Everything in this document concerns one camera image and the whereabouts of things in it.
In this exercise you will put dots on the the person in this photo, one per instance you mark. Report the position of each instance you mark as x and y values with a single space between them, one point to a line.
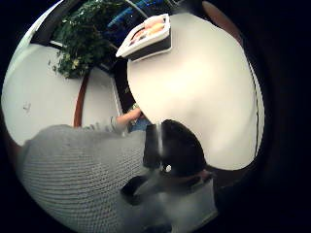
74 174

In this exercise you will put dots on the brown curved wooden strip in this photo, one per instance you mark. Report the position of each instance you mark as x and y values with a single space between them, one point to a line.
80 102

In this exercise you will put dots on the white box with black side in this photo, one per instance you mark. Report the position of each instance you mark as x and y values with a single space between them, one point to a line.
147 39

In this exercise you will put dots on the orange fruit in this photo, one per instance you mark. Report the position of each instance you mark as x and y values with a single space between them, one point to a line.
155 28

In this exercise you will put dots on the red fruit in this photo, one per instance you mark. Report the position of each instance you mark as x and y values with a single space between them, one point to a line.
137 33

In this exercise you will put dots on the brown wooden chair back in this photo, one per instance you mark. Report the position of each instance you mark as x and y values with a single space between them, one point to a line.
223 21

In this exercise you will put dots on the green leafy plant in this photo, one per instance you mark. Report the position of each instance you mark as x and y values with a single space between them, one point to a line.
82 39

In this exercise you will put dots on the black window frame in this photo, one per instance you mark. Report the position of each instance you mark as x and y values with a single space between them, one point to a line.
53 24

